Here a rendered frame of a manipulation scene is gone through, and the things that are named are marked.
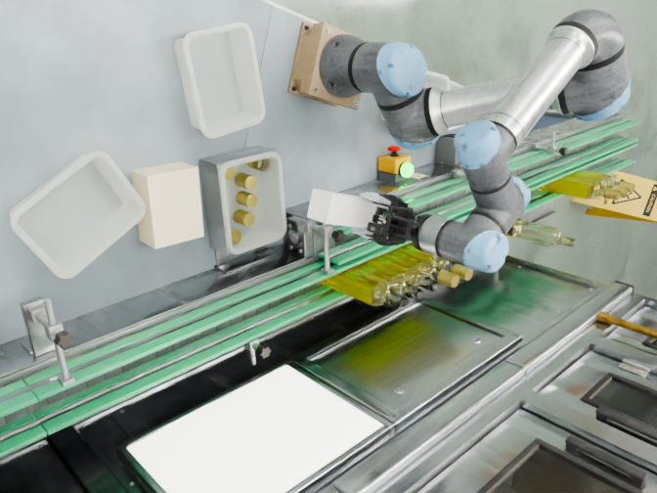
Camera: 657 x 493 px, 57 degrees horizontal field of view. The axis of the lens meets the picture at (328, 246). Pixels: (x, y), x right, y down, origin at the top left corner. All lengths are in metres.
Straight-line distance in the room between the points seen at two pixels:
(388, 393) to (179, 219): 0.59
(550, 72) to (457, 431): 0.71
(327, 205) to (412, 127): 0.35
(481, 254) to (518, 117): 0.24
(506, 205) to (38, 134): 0.88
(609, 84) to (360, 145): 0.72
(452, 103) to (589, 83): 0.29
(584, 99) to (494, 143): 0.37
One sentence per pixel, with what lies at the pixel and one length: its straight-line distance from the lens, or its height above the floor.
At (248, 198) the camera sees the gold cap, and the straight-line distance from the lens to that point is 1.46.
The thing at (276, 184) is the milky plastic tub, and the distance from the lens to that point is 1.48.
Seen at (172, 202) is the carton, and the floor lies 0.83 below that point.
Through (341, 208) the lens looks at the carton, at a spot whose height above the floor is 1.11.
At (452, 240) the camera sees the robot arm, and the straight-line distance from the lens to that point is 1.10.
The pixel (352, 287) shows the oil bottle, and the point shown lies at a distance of 1.50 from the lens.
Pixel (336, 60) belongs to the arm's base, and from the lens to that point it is 1.49.
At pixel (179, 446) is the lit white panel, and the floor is 1.07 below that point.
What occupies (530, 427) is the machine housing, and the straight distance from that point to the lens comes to 1.36.
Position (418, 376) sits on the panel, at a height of 1.24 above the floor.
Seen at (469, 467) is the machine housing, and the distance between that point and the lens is 1.25.
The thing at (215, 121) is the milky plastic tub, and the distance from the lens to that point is 1.44.
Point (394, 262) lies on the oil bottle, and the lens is 1.57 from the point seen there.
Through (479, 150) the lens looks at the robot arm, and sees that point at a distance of 1.04.
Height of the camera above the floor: 1.97
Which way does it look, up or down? 44 degrees down
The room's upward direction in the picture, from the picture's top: 111 degrees clockwise
